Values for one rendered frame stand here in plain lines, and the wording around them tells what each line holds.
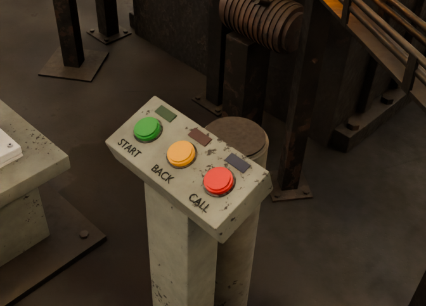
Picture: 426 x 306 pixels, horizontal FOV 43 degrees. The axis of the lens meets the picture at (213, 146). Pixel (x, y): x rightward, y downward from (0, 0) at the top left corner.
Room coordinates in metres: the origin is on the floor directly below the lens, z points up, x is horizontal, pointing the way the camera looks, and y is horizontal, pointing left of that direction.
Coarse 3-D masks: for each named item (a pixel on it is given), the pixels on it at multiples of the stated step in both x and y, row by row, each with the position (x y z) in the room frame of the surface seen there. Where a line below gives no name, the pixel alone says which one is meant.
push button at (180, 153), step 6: (174, 144) 0.58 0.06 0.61; (180, 144) 0.58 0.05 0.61; (186, 144) 0.58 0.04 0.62; (168, 150) 0.58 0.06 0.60; (174, 150) 0.57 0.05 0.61; (180, 150) 0.57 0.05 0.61; (186, 150) 0.57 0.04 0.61; (192, 150) 0.57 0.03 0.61; (168, 156) 0.57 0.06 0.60; (174, 156) 0.56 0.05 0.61; (180, 156) 0.56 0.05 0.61; (186, 156) 0.56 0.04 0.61; (192, 156) 0.56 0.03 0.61; (174, 162) 0.56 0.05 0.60; (180, 162) 0.55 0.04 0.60; (186, 162) 0.55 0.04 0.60
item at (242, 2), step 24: (240, 0) 1.25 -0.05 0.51; (288, 0) 1.22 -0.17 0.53; (240, 24) 1.22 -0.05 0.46; (264, 24) 1.17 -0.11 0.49; (288, 24) 1.15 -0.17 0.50; (240, 48) 1.23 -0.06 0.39; (264, 48) 1.27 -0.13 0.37; (288, 48) 1.16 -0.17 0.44; (240, 72) 1.23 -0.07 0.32; (264, 72) 1.27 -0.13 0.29; (240, 96) 1.22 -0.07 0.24; (264, 96) 1.28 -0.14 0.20
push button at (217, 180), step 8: (216, 168) 0.54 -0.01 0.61; (224, 168) 0.54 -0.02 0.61; (208, 176) 0.52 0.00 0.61; (216, 176) 0.52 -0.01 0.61; (224, 176) 0.52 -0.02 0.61; (232, 176) 0.52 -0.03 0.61; (208, 184) 0.51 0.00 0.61; (216, 184) 0.51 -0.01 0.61; (224, 184) 0.51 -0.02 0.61; (232, 184) 0.51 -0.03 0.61; (216, 192) 0.50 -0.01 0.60; (224, 192) 0.50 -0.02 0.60
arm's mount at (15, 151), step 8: (0, 136) 0.90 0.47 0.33; (8, 136) 0.91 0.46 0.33; (0, 144) 0.88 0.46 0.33; (8, 144) 0.87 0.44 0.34; (16, 144) 0.88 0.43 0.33; (0, 152) 0.85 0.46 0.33; (8, 152) 0.85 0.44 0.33; (16, 152) 0.87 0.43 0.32; (0, 160) 0.84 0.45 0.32; (8, 160) 0.85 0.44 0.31
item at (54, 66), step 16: (64, 0) 1.68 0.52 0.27; (64, 16) 1.68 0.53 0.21; (64, 32) 1.68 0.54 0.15; (80, 32) 1.73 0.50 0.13; (64, 48) 1.68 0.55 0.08; (80, 48) 1.71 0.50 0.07; (48, 64) 1.69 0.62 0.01; (64, 64) 1.68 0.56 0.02; (80, 64) 1.69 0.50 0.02; (96, 64) 1.70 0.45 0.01; (80, 80) 1.60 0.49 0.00
